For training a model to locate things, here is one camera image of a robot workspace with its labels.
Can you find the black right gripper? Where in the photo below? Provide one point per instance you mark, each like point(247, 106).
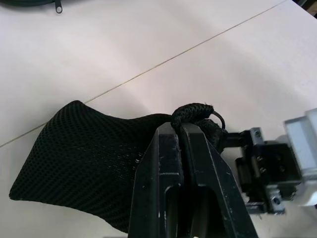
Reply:
point(275, 158)

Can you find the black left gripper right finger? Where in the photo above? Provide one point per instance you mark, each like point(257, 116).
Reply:
point(210, 168)

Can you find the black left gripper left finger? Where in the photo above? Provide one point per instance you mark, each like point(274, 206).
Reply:
point(153, 173)

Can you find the dark zippered bag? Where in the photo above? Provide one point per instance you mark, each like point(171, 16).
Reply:
point(29, 4)

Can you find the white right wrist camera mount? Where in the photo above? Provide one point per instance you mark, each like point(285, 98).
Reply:
point(303, 148)

